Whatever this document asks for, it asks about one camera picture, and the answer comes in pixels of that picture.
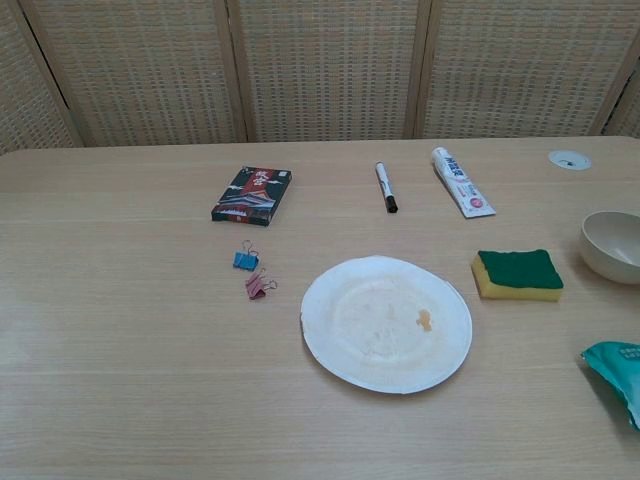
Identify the yellow green sponge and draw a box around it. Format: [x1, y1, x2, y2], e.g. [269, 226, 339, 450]
[470, 248, 566, 304]

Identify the green wet wipes pack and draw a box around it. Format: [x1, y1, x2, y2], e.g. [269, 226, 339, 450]
[580, 341, 640, 433]

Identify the black red card box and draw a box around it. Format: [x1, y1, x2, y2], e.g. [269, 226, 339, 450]
[210, 165, 294, 229]

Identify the blue binder clip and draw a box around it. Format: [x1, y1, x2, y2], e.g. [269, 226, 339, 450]
[232, 239, 262, 274]

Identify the white toothpaste tube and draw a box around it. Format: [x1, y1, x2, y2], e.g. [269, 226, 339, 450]
[430, 146, 497, 220]

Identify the woven folding screen panel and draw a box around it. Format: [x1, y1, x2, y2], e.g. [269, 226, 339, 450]
[413, 0, 640, 140]
[599, 64, 640, 139]
[214, 0, 434, 144]
[0, 0, 84, 157]
[14, 0, 249, 149]

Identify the white black marker pen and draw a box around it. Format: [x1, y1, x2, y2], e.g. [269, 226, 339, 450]
[374, 160, 400, 215]

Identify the pink binder clip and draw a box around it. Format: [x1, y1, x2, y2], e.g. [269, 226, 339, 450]
[244, 268, 279, 303]

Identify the beige bowl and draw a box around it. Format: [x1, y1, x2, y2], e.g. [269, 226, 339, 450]
[579, 210, 640, 286]

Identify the white round cable grommet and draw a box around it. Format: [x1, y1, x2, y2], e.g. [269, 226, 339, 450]
[547, 149, 593, 172]

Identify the white paper plate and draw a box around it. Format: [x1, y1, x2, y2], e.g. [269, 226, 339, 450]
[300, 255, 474, 396]

